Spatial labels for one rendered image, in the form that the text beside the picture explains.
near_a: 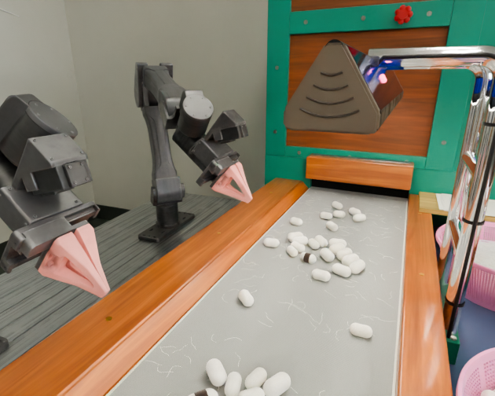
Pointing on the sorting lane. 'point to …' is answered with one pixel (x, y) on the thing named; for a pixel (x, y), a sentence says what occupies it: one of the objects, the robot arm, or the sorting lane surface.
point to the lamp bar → (343, 93)
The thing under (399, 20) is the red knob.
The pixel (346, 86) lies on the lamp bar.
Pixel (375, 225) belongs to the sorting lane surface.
